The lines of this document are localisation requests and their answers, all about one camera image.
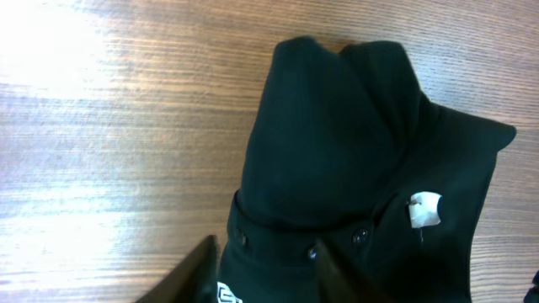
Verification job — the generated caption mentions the black polo shirt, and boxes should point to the black polo shirt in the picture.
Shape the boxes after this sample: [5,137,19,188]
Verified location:
[217,37,516,302]

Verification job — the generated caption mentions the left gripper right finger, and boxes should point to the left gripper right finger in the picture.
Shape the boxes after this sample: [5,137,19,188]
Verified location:
[315,240,392,303]

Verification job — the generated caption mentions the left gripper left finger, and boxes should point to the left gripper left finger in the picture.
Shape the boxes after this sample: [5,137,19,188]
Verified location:
[136,235,217,303]

